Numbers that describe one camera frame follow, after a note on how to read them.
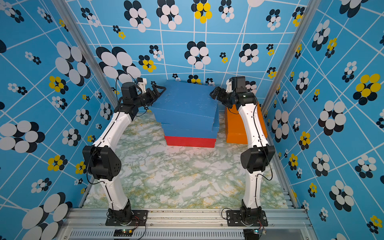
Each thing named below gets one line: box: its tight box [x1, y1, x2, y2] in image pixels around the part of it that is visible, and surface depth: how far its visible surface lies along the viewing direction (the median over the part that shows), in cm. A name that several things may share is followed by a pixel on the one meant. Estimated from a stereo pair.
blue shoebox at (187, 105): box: [151, 79, 220, 131], surface depth 79 cm
